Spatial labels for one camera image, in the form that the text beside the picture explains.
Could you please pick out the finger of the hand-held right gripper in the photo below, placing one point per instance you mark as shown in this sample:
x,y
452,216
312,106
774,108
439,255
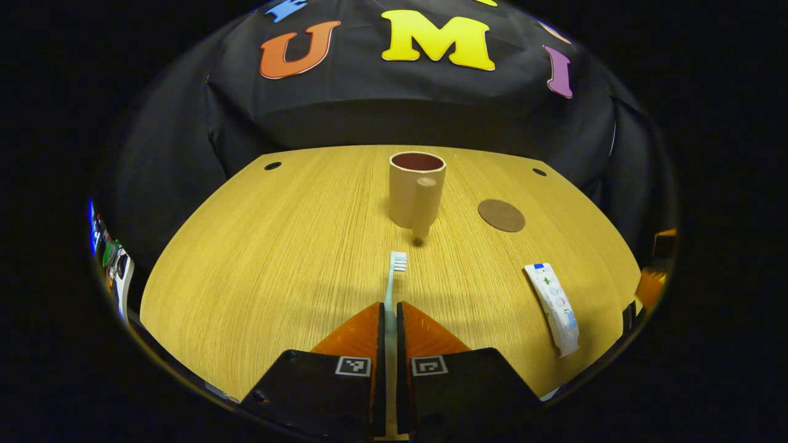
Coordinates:
x,y
665,243
651,289

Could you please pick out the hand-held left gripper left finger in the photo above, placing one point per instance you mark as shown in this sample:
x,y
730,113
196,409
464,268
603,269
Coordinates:
x,y
381,394

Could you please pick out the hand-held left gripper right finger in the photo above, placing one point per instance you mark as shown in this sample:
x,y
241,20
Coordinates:
x,y
401,394

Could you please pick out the white toothpaste tube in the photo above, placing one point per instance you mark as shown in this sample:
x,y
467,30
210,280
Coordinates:
x,y
554,301

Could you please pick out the white toothbrush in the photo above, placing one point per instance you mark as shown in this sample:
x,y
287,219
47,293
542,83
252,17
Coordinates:
x,y
390,289

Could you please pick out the brown round coaster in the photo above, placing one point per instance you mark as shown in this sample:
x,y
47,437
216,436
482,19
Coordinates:
x,y
502,215

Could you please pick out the beige cup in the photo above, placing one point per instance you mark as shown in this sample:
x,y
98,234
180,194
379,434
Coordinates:
x,y
409,197

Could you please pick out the wooden desktop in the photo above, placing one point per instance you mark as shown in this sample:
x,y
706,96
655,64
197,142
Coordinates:
x,y
277,258

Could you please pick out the white power strip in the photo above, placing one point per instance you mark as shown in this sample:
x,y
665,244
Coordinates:
x,y
124,283

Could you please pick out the green object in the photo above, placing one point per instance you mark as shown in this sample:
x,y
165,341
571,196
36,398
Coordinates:
x,y
109,253

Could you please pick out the blue lit screen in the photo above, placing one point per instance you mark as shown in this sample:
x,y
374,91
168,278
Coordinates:
x,y
93,224

